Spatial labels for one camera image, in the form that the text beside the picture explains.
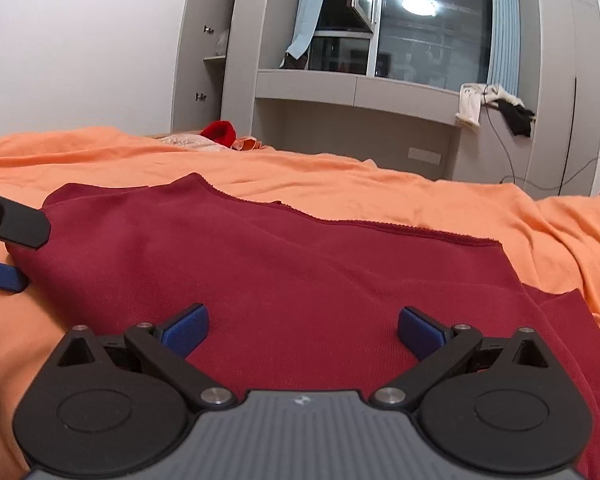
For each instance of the black cloth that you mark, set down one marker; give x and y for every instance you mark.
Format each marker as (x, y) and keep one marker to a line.
(517, 120)

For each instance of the white cloth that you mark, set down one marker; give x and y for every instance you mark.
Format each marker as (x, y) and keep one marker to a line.
(469, 105)

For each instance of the floral pillow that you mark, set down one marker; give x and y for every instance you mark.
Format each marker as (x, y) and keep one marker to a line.
(185, 141)

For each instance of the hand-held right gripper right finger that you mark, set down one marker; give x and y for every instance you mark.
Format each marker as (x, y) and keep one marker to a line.
(420, 332)

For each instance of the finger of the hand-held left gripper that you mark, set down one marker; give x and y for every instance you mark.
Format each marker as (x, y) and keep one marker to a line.
(2, 275)
(15, 225)

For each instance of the red plush item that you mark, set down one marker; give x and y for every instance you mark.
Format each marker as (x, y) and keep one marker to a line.
(220, 131)

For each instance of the orange ruffled cloth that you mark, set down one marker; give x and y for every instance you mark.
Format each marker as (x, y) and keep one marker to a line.
(247, 145)

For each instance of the dark red long-sleeve shirt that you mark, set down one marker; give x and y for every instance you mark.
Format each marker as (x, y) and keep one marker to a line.
(305, 270)

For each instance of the white wall socket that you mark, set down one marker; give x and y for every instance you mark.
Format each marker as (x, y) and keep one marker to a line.
(424, 156)

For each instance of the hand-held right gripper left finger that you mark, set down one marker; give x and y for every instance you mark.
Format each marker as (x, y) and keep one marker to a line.
(187, 332)

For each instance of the grey built-in cabinet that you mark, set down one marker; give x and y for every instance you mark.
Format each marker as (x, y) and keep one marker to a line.
(305, 82)

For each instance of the blue pleated curtain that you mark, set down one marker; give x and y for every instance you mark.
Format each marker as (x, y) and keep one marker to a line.
(505, 30)
(307, 5)

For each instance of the window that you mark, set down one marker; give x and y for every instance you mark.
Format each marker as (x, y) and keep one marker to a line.
(430, 50)

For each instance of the orange blanket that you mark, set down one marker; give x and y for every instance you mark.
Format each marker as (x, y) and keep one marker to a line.
(380, 185)

